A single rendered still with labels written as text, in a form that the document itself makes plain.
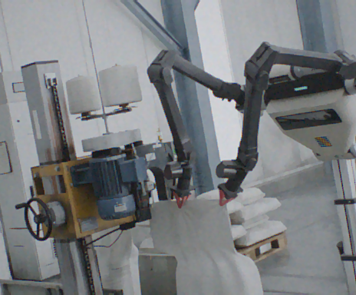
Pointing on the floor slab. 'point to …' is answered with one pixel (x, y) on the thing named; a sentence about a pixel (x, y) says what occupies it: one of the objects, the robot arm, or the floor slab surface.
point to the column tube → (66, 265)
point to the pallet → (278, 242)
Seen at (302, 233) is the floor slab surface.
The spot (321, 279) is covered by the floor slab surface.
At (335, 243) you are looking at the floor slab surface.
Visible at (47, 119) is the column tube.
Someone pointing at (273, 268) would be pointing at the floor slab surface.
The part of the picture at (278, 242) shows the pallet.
